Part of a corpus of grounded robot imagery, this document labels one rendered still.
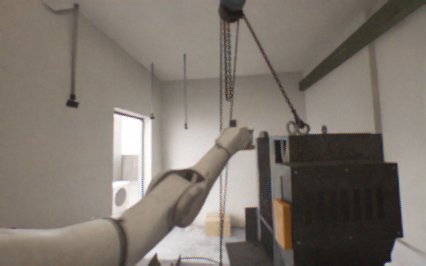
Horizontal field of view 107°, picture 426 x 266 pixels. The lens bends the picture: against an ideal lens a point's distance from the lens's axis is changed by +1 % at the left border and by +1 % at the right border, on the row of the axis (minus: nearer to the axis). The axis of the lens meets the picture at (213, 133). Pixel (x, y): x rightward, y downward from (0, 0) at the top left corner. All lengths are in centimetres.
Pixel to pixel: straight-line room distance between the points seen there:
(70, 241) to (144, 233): 9
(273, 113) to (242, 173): 128
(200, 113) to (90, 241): 311
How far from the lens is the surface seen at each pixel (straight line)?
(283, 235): 75
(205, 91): 336
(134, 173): 815
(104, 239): 26
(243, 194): 331
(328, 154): 93
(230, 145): 47
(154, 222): 30
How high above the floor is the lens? 158
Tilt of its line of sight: 3 degrees up
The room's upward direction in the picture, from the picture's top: 1 degrees counter-clockwise
